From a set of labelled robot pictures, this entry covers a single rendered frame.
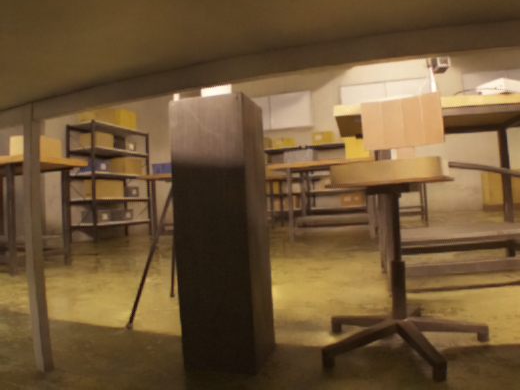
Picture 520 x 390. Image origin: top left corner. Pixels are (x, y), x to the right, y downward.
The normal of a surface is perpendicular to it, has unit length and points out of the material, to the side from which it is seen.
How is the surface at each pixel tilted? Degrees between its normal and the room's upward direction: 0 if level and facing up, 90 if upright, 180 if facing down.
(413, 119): 90
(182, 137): 90
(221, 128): 90
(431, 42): 90
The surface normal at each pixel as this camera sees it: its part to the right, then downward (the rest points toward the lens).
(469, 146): -0.30, -0.05
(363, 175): -0.51, -0.04
